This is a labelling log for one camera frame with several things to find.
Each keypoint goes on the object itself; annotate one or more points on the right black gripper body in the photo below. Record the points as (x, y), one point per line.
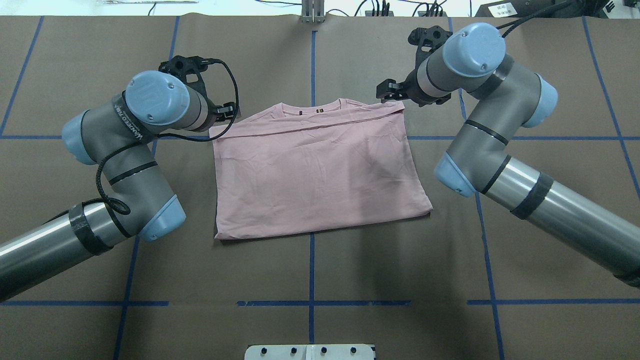
(409, 87)

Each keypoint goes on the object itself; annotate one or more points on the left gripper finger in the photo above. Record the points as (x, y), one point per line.
(225, 112)

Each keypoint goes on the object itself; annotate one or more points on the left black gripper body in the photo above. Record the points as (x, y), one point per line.
(214, 113)

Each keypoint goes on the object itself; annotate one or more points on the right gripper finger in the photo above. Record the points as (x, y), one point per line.
(390, 90)

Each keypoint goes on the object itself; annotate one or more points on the pink Snoopy t-shirt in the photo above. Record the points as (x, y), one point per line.
(292, 170)

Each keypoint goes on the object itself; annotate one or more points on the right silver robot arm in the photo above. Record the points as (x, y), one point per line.
(510, 97)

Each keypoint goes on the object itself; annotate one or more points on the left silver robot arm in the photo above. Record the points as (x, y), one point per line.
(134, 199)

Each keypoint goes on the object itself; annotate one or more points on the black box white label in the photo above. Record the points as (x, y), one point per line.
(511, 8)

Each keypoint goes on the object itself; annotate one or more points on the aluminium frame post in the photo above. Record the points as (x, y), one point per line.
(313, 12)

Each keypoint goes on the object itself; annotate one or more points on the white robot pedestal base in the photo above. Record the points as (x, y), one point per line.
(340, 351)

